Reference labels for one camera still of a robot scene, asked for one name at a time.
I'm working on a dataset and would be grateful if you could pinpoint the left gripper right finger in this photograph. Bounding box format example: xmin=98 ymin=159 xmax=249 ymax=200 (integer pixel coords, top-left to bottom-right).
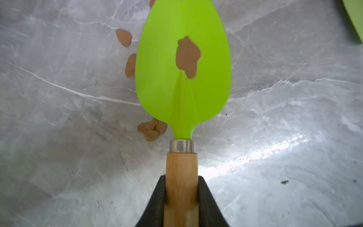
xmin=198 ymin=176 xmax=229 ymax=227

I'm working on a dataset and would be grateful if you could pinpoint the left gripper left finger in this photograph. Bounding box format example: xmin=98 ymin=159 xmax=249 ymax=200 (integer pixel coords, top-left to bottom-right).
xmin=136 ymin=175 xmax=166 ymax=227

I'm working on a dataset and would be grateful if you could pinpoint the green pointed trowel wooden handle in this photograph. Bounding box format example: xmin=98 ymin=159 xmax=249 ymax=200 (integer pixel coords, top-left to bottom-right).
xmin=135 ymin=1 xmax=232 ymax=227

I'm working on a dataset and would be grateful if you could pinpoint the green square trowel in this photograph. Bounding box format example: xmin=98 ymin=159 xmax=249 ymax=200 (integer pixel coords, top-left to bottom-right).
xmin=342 ymin=0 xmax=363 ymax=43

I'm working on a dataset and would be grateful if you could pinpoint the brown soil clump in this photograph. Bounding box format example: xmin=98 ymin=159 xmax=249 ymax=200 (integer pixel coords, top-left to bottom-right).
xmin=137 ymin=118 xmax=168 ymax=141
xmin=115 ymin=29 xmax=132 ymax=47

